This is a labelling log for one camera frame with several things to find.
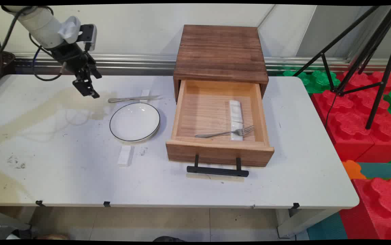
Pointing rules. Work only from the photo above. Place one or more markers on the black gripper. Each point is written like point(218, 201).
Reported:
point(71, 56)

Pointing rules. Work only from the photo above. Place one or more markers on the silver serrated table knife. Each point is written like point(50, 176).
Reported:
point(127, 99)

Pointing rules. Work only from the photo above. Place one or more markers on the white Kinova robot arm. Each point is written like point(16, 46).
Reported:
point(42, 25)

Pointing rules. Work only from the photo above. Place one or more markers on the small white cutlery rest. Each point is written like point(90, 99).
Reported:
point(124, 156)
point(145, 92)

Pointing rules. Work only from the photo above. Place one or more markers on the white plate with black rim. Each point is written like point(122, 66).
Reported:
point(134, 121)

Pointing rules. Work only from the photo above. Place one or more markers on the silver fork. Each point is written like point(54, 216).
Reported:
point(216, 133)

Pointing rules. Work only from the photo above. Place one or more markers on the long white cutlery rest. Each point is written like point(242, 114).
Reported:
point(235, 110)

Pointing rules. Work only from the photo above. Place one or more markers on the white table leg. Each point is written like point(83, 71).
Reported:
point(301, 223)

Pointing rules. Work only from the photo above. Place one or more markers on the large red foam block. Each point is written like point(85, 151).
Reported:
point(348, 126)

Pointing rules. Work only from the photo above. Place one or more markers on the orange foam piece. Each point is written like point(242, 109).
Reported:
point(352, 170)

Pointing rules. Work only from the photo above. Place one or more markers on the black tripod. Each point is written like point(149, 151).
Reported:
point(372, 47)

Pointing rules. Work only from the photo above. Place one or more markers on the teal foam mat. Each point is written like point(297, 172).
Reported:
point(382, 170)

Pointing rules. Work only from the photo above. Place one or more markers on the aluminium wall rail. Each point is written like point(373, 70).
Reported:
point(131, 63)

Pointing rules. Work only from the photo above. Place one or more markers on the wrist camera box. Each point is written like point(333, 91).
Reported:
point(90, 35)

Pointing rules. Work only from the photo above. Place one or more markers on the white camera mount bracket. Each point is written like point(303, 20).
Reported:
point(69, 30)

